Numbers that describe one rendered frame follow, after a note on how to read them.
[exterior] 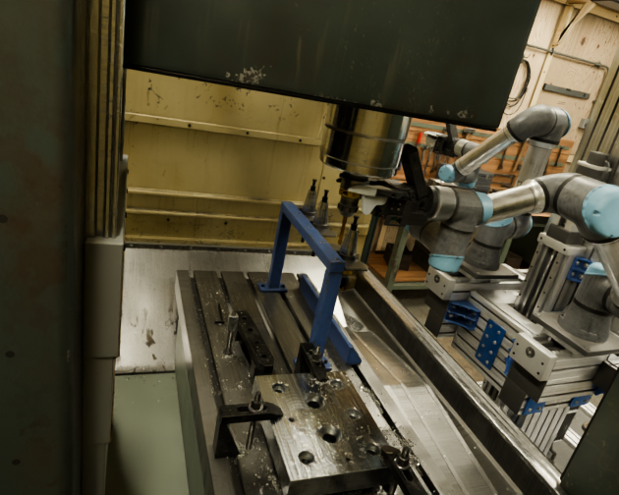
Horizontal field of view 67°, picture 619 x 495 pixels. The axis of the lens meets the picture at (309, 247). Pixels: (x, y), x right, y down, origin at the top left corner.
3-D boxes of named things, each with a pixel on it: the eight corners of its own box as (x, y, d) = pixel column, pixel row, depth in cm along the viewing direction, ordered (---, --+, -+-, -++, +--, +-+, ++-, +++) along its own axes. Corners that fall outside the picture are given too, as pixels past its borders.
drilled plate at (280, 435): (340, 386, 118) (345, 370, 116) (395, 483, 93) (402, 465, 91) (252, 393, 110) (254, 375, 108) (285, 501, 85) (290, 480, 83)
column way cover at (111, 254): (120, 353, 120) (129, 154, 101) (112, 522, 79) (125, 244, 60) (98, 353, 118) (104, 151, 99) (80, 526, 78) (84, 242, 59)
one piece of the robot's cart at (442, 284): (493, 283, 213) (500, 265, 210) (515, 298, 202) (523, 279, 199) (422, 284, 197) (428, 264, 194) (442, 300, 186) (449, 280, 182)
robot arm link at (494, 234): (467, 236, 192) (478, 204, 187) (485, 234, 200) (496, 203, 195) (492, 247, 183) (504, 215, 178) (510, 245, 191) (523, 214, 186)
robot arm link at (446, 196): (460, 192, 99) (438, 182, 106) (442, 191, 97) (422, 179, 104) (449, 226, 102) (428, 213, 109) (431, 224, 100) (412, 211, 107)
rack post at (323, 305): (325, 358, 135) (348, 266, 124) (331, 370, 130) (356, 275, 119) (292, 360, 131) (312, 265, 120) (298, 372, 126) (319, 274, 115)
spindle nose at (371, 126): (312, 151, 99) (324, 92, 95) (385, 164, 102) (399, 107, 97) (323, 170, 84) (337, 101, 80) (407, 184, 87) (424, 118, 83)
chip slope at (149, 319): (315, 299, 227) (326, 249, 218) (379, 398, 168) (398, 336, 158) (117, 298, 195) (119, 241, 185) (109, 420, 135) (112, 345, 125)
